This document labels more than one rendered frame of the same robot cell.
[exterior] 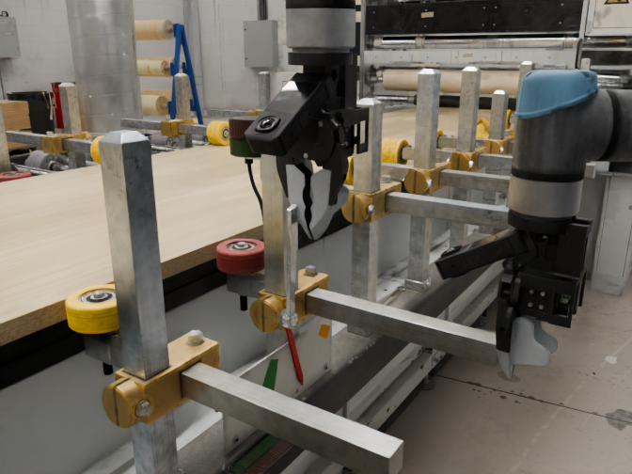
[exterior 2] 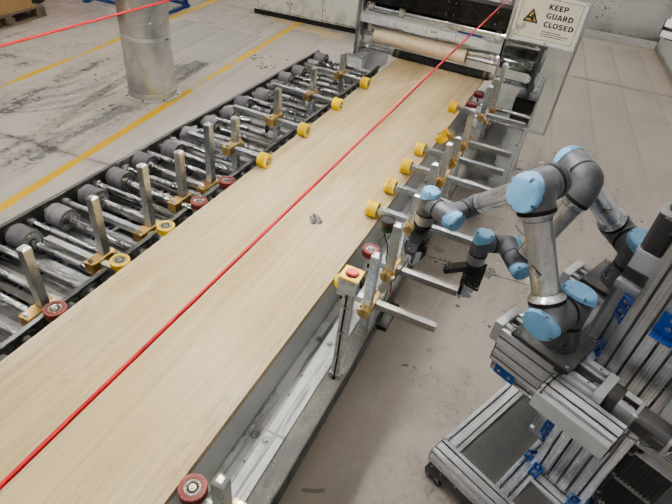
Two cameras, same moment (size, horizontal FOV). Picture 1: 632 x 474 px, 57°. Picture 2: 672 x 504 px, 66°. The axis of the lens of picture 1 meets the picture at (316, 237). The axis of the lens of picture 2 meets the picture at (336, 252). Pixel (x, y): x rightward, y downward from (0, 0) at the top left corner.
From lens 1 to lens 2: 160 cm
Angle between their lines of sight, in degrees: 24
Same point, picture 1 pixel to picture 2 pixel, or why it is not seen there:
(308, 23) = (424, 222)
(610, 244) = (501, 164)
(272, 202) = (393, 246)
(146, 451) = (364, 322)
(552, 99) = (482, 242)
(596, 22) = (516, 30)
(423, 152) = not seen: hidden behind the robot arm
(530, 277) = (469, 279)
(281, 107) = (413, 241)
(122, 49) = not seen: outside the picture
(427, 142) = not seen: hidden behind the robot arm
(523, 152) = (473, 251)
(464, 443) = (417, 287)
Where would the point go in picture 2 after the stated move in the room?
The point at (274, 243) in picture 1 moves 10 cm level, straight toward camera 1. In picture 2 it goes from (391, 256) to (398, 272)
